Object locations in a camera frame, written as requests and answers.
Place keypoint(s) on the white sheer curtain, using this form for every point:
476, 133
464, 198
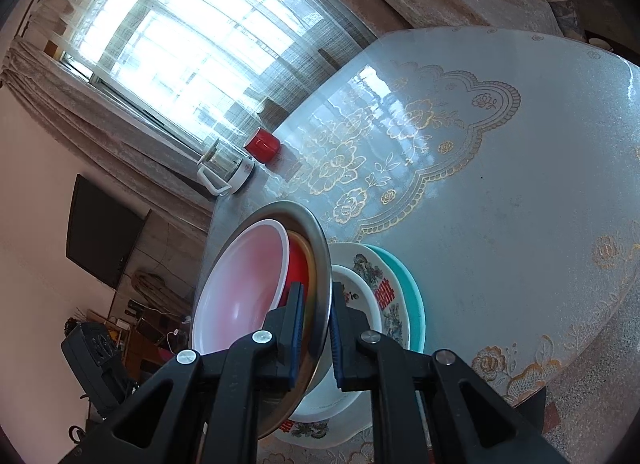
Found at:
225, 53

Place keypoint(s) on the red mug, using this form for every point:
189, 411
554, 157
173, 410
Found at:
262, 146

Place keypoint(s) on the wooden cabinet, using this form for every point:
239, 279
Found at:
150, 339

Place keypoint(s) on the yellow plastic bowl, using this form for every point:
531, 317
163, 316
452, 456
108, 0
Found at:
310, 269

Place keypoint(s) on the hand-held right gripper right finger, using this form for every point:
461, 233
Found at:
336, 349

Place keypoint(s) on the teal round plate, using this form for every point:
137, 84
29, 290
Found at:
410, 294

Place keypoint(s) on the red plastic bowl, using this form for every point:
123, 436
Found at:
245, 284

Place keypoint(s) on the black television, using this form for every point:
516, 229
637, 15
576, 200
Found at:
100, 234

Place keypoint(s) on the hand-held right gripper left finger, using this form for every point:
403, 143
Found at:
295, 344

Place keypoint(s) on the white floral plate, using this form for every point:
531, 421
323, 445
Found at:
357, 304

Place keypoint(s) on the large window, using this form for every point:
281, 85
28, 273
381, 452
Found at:
210, 18

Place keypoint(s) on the stainless steel bowl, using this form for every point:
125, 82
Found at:
320, 294

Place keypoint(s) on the glass electric kettle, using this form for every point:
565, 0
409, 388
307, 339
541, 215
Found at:
225, 168

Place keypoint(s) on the white oval plate red print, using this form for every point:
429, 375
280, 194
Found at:
387, 294

